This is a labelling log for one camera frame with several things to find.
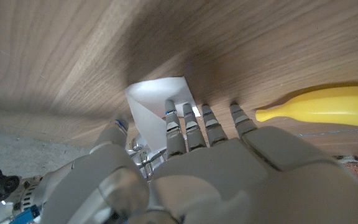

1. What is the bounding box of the yellow toy banana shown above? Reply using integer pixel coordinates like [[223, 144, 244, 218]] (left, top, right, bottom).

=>
[[255, 86, 358, 136]]

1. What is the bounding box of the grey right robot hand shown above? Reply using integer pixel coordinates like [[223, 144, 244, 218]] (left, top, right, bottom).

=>
[[127, 135, 168, 179]]

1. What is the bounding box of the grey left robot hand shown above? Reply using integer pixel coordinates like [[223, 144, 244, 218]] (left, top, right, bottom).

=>
[[39, 99, 358, 224]]

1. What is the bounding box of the white paper shipping label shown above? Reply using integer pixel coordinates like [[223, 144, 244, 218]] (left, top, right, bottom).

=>
[[125, 77, 201, 153]]

